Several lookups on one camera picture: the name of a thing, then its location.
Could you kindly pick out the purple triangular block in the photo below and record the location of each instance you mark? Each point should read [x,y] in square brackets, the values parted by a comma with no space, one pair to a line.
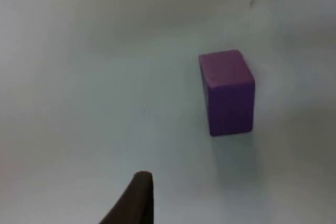
[228,93]

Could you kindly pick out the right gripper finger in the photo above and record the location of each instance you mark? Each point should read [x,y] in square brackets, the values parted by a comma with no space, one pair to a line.
[135,203]

